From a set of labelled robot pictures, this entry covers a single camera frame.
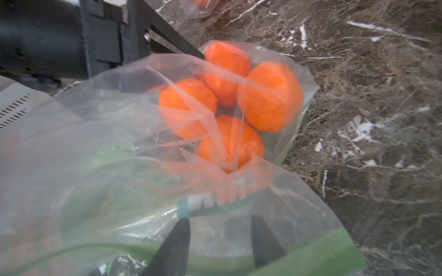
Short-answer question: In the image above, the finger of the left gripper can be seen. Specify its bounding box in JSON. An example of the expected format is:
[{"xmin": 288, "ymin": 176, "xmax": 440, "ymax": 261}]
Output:
[{"xmin": 138, "ymin": 1, "xmax": 204, "ymax": 59}]

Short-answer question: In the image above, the green-edged zip-top bag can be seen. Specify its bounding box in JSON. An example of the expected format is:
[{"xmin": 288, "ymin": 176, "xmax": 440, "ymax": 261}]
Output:
[{"xmin": 1, "ymin": 41, "xmax": 365, "ymax": 276}]

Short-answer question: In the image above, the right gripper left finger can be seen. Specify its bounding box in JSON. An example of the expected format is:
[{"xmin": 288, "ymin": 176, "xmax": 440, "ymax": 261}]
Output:
[{"xmin": 140, "ymin": 218, "xmax": 191, "ymax": 276}]

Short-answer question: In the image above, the middle clear zip-top bag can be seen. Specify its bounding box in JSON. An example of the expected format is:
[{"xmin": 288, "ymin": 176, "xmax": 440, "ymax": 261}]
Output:
[{"xmin": 179, "ymin": 0, "xmax": 220, "ymax": 19}]

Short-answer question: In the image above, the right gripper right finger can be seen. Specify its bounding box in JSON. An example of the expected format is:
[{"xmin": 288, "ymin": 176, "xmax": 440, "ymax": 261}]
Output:
[{"xmin": 251, "ymin": 215, "xmax": 286, "ymax": 269}]

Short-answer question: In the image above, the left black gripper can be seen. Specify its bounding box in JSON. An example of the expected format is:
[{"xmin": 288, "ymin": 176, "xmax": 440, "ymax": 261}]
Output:
[{"xmin": 1, "ymin": 1, "xmax": 151, "ymax": 93}]

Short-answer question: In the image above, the white perforated plastic basket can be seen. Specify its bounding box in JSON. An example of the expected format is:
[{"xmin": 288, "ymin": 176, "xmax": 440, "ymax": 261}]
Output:
[{"xmin": 0, "ymin": 77, "xmax": 51, "ymax": 130}]

